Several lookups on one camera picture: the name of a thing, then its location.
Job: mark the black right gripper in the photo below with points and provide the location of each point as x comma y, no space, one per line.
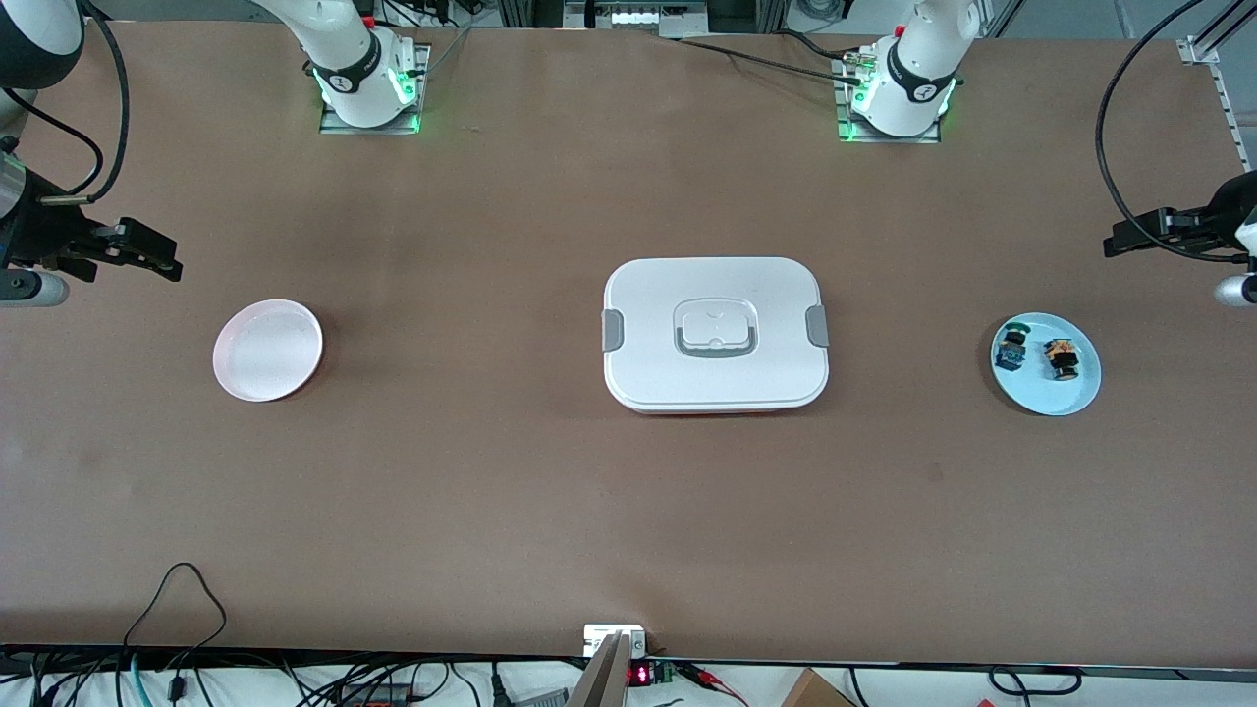
39,236

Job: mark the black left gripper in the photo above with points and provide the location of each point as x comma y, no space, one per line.
1216,222

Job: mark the orange push button switch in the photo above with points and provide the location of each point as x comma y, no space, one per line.
1062,361

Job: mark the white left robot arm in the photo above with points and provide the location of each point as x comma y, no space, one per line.
918,79

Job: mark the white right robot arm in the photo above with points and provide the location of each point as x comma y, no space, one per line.
349,59

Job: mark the white lunch box grey clips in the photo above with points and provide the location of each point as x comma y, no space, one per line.
717,295

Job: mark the brown cardboard box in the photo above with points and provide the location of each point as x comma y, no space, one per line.
810,692

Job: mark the small white box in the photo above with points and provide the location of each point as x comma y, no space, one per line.
599,636

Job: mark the round pink plate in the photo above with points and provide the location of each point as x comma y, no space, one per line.
267,350

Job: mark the round light blue plate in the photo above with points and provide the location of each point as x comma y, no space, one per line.
1041,398

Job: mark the white power strip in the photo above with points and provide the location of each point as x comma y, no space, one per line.
638,15

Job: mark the red digit display module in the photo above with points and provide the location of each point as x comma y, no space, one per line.
639,676

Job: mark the green blue push button switch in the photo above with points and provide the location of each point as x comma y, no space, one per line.
1010,350

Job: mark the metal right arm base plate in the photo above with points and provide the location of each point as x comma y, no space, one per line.
339,128

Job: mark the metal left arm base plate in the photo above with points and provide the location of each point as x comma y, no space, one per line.
884,139

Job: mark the grey slanted post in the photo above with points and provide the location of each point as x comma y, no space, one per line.
601,682

